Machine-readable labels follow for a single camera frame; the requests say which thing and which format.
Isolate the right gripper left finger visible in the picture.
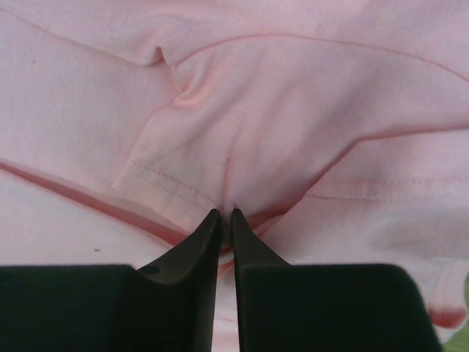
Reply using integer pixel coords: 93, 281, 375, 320
1, 210, 221, 351

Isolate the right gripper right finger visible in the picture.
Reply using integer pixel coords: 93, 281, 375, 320
230, 209, 442, 352

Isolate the pink t shirt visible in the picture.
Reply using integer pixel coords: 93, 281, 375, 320
1, 1, 468, 342

